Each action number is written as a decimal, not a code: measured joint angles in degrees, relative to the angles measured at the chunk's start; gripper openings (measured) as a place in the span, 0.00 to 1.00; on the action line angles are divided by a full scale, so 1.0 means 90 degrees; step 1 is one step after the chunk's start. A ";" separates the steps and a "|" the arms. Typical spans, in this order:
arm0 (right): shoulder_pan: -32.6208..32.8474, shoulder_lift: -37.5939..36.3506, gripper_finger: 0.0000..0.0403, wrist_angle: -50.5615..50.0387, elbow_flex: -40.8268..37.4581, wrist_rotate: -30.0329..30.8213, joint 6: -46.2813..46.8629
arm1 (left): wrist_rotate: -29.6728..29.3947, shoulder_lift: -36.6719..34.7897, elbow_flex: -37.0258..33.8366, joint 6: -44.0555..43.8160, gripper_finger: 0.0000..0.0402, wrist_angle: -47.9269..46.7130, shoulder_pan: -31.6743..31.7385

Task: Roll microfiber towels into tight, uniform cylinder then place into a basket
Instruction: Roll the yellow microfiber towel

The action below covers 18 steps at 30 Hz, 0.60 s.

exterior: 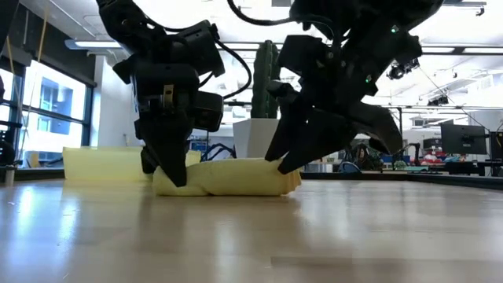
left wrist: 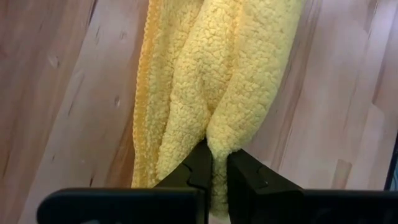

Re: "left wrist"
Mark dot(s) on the yellow microfiber towel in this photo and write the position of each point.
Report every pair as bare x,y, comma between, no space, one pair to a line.
211,77

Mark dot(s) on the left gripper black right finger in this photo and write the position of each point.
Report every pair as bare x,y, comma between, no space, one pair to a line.
255,193

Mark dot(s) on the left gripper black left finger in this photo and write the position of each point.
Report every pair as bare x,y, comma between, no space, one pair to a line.
196,174

